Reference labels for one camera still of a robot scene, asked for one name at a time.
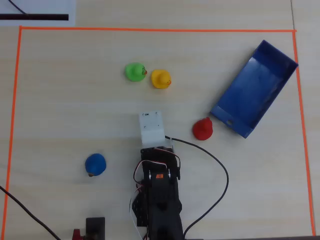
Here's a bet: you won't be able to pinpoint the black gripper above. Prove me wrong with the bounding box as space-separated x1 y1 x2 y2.
139 146 176 162

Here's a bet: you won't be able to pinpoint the yellow rubber duck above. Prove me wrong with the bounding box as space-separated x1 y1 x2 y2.
150 69 173 90

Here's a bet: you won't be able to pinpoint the green rubber duck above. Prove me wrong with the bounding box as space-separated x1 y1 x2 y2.
124 62 148 83

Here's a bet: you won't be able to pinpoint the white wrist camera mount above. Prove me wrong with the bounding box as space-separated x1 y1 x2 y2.
138 111 167 146

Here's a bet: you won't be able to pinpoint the blue open box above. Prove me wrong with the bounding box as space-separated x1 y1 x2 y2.
209 39 299 139

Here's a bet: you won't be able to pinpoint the black table clamp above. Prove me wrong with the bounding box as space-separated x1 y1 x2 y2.
85 217 106 240

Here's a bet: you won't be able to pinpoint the red rubber duck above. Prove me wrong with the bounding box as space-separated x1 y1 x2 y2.
192 116 214 141

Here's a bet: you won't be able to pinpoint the thin black cable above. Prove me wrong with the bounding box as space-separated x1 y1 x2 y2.
8 0 28 16

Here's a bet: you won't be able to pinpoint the black camera cable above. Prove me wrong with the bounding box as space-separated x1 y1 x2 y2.
164 135 230 238

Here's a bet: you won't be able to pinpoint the red white servo wires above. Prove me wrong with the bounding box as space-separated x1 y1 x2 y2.
129 146 181 238

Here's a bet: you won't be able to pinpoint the blue rubber duck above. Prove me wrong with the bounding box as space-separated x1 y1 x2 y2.
84 153 107 178

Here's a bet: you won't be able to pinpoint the long black cable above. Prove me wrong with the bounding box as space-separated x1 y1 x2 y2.
0 185 62 240

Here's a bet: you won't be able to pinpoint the white paper sheet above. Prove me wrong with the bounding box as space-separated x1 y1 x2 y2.
0 0 76 27

